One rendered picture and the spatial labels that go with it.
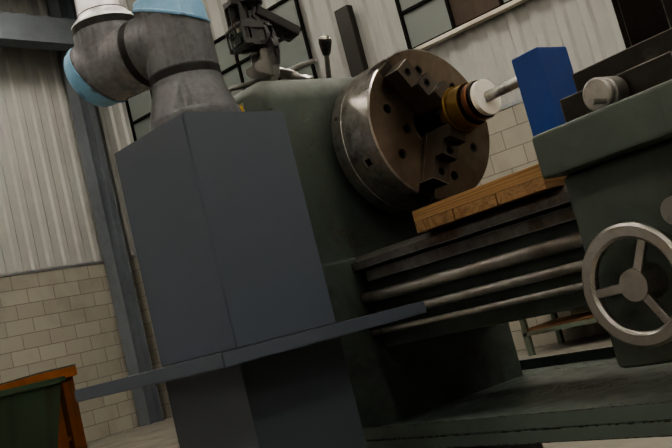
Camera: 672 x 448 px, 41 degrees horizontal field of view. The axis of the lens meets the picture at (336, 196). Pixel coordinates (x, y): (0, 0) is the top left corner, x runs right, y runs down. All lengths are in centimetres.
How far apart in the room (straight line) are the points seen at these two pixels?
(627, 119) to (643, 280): 20
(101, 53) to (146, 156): 22
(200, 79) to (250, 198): 21
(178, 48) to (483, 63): 813
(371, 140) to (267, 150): 33
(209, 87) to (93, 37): 24
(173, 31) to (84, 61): 18
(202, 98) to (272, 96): 38
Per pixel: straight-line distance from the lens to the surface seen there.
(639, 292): 115
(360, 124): 169
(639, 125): 112
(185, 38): 144
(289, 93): 178
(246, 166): 136
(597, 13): 896
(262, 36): 197
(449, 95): 169
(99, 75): 153
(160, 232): 139
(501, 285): 148
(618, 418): 122
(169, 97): 141
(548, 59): 155
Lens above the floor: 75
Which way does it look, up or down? 8 degrees up
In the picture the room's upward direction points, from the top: 14 degrees counter-clockwise
